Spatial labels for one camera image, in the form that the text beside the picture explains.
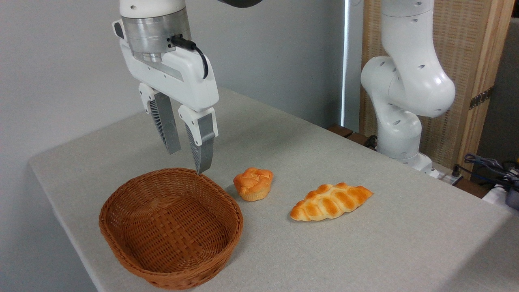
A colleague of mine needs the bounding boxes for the tangled dark cables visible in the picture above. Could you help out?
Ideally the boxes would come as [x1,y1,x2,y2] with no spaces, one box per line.
[452,153,519,188]

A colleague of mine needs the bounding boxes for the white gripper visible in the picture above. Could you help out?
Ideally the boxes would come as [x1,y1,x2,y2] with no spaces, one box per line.
[120,41,219,175]

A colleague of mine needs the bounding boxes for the brown wicker basket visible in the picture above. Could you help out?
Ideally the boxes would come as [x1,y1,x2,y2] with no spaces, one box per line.
[99,167,244,290]

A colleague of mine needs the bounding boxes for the braided golden bread loaf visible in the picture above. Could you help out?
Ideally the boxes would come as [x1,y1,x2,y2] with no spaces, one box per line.
[290,182,373,222]

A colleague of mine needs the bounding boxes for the round orange muffin bread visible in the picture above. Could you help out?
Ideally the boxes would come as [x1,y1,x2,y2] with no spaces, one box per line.
[233,167,274,202]

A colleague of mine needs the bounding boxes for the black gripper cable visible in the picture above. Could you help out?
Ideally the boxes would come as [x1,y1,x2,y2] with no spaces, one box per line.
[170,35,209,79]

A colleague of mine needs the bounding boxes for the black metal screen hinge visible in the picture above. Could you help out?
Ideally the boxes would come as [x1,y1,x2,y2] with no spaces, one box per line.
[469,86,494,110]

